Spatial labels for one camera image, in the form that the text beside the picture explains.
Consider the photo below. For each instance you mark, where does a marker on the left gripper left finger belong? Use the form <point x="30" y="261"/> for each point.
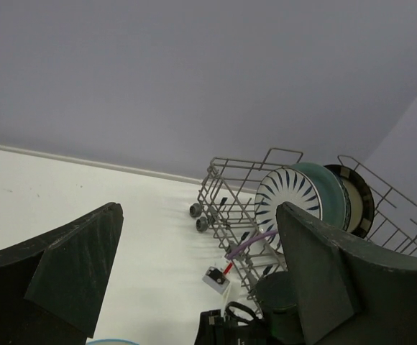
<point x="52" y="286"/>

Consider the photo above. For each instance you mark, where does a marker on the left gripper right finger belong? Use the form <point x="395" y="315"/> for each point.
<point x="348" y="290"/>

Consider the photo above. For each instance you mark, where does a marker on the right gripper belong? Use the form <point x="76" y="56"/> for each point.
<point x="238" y="324"/>

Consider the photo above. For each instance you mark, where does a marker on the teal plate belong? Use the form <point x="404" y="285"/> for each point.
<point x="332" y="199"/>

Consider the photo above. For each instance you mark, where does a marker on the brown rimmed cream plate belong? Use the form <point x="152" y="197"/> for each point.
<point x="360" y="199"/>

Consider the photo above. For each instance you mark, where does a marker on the blue striped white plate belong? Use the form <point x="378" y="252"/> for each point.
<point x="284" y="185"/>

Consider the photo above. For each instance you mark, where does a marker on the blue floral plate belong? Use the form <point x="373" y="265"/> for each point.
<point x="347" y="204"/>

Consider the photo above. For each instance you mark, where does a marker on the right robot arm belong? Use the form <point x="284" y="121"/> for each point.
<point x="278" y="306"/>

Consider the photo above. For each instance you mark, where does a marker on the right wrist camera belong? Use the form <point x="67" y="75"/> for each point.
<point x="221" y="283"/>

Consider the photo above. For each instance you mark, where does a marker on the grey wire dish rack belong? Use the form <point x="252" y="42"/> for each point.
<point x="237" y="202"/>

